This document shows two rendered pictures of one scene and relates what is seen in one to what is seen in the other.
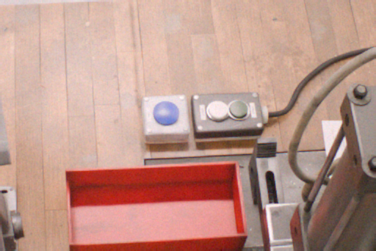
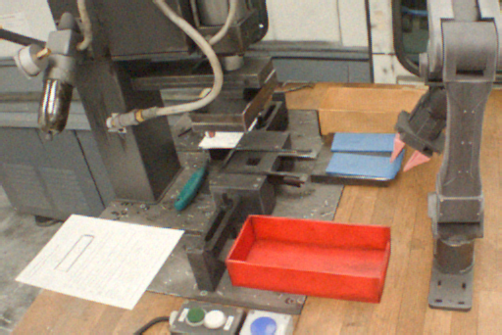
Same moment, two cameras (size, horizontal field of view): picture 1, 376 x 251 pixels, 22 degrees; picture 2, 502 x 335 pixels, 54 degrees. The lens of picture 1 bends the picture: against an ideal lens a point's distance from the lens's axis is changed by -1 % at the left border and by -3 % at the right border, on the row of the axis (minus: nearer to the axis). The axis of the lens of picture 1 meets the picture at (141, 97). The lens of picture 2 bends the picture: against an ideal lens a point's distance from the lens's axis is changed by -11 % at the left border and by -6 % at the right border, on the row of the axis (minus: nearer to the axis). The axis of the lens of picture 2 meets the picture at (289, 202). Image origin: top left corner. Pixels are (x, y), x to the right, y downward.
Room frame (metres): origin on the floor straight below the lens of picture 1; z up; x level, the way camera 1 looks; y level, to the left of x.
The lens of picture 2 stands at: (1.15, 0.28, 1.54)
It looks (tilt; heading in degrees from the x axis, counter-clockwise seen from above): 37 degrees down; 211
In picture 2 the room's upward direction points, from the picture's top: 9 degrees counter-clockwise
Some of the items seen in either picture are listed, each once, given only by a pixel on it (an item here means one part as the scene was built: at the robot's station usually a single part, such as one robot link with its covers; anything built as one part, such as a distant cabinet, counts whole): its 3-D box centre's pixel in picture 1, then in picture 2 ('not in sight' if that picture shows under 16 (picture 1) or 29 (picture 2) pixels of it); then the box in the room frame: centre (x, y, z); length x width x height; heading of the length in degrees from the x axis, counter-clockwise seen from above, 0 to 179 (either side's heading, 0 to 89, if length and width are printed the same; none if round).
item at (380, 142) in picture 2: not in sight; (368, 136); (0.22, -0.06, 0.93); 0.15 x 0.07 x 0.03; 103
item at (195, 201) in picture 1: (154, 211); (310, 257); (0.59, -0.03, 0.93); 0.25 x 0.12 x 0.06; 99
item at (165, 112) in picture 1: (165, 114); (264, 329); (0.75, -0.04, 0.93); 0.04 x 0.04 x 0.02
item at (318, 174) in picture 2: not in sight; (356, 158); (0.27, -0.07, 0.91); 0.17 x 0.16 x 0.02; 9
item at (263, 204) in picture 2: not in sight; (255, 176); (0.42, -0.23, 0.94); 0.20 x 0.10 x 0.07; 9
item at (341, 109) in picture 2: not in sight; (376, 113); (0.10, -0.07, 0.93); 0.25 x 0.13 x 0.08; 99
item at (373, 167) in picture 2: not in sight; (366, 160); (0.31, -0.03, 0.93); 0.15 x 0.07 x 0.03; 95
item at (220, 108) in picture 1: (217, 112); (215, 321); (0.77, -0.12, 0.93); 0.03 x 0.03 x 0.02
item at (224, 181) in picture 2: not in sight; (251, 159); (0.42, -0.23, 0.98); 0.20 x 0.10 x 0.01; 9
